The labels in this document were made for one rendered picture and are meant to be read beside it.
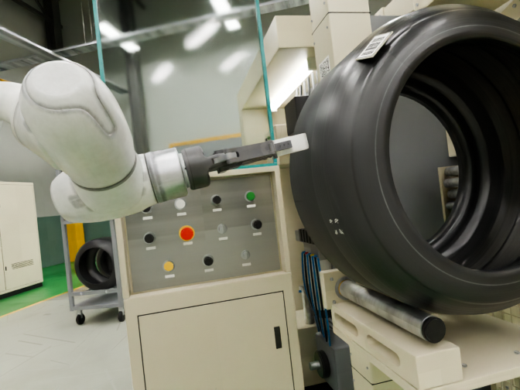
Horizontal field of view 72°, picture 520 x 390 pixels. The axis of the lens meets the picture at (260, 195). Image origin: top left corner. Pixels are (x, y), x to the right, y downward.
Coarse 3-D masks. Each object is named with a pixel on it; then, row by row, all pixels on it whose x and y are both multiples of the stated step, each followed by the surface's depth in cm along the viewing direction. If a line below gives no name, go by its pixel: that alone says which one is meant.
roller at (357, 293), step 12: (348, 288) 90; (360, 288) 86; (360, 300) 83; (372, 300) 78; (384, 300) 75; (396, 300) 73; (384, 312) 73; (396, 312) 69; (408, 312) 67; (420, 312) 65; (396, 324) 70; (408, 324) 65; (420, 324) 62; (432, 324) 61; (444, 324) 62; (420, 336) 63; (432, 336) 61
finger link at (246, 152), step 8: (256, 144) 63; (264, 144) 63; (224, 152) 60; (240, 152) 61; (248, 152) 62; (256, 152) 62; (264, 152) 63; (272, 152) 64; (232, 160) 60; (240, 160) 61
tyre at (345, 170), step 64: (384, 64) 60; (448, 64) 89; (512, 64) 79; (320, 128) 64; (384, 128) 59; (448, 128) 97; (512, 128) 89; (320, 192) 64; (384, 192) 58; (512, 192) 90; (384, 256) 60; (448, 256) 92; (512, 256) 81
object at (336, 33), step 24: (312, 0) 110; (336, 0) 101; (360, 0) 102; (312, 24) 112; (336, 24) 100; (360, 24) 102; (336, 48) 100; (360, 360) 104; (360, 384) 106; (384, 384) 99
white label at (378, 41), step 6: (378, 36) 62; (384, 36) 61; (372, 42) 62; (378, 42) 61; (384, 42) 60; (366, 48) 62; (372, 48) 61; (378, 48) 59; (360, 54) 62; (366, 54) 61; (372, 54) 59
